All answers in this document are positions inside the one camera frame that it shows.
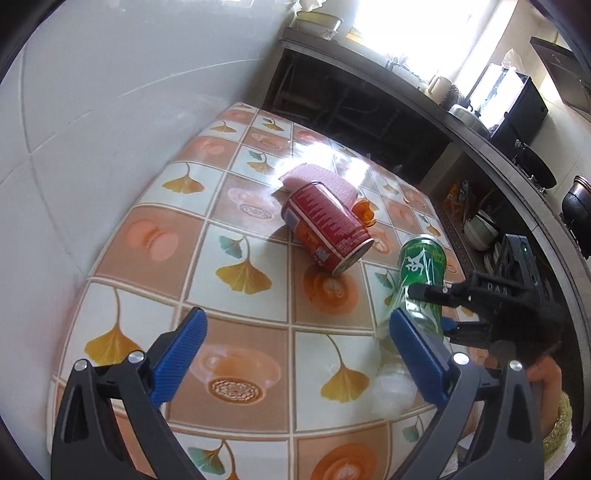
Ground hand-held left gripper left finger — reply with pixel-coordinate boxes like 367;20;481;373
51;307;208;480

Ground stack of bowls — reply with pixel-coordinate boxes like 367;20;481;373
464;210;499;250

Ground red drink can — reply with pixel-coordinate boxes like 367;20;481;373
281;181;374;277

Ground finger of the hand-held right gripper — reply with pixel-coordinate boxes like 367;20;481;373
406;281;479;309
441;318;493;343

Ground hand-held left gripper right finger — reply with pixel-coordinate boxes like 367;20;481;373
389;308;543;480

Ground orange packets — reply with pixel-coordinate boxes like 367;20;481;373
443;182;469;213

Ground black box appliance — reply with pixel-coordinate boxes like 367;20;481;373
471;62;549;153

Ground window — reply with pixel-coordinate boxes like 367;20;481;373
351;0;509;70

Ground black cooking pot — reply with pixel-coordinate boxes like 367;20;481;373
561;175;591;232

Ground pink sponge cloth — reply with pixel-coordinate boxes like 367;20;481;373
277;164;360;204

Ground green drink can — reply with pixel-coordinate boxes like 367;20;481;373
398;234;448;340

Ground metal pot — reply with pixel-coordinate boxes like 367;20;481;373
448;104;490;134

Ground black wok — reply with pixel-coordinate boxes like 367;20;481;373
512;138;557;188

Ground range hood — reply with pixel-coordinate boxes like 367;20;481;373
531;37;591;107

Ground person's right hand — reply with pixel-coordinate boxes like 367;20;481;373
526;355;563;432

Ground ginkgo-print tablecloth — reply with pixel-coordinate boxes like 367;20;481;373
46;102;467;480

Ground person's right forearm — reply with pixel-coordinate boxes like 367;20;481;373
542;392;573;462

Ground orange wrapper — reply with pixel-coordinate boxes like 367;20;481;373
353;198;377;227

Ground white mug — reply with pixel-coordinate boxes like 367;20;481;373
428;76;452;104

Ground enamel basin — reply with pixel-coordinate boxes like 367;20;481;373
295;10;345;38

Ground concrete kitchen counter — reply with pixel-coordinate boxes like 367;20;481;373
277;28;591;259

